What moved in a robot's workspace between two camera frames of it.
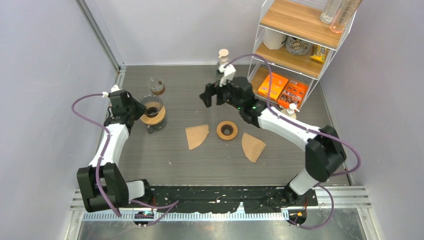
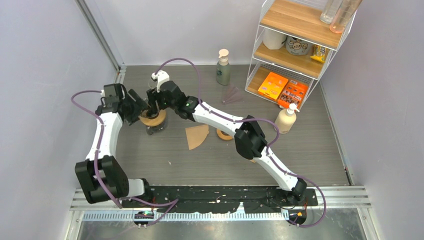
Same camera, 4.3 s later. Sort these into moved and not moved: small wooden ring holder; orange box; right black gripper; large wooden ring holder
Moved: right black gripper
Not moved: orange box; large wooden ring holder; small wooden ring holder
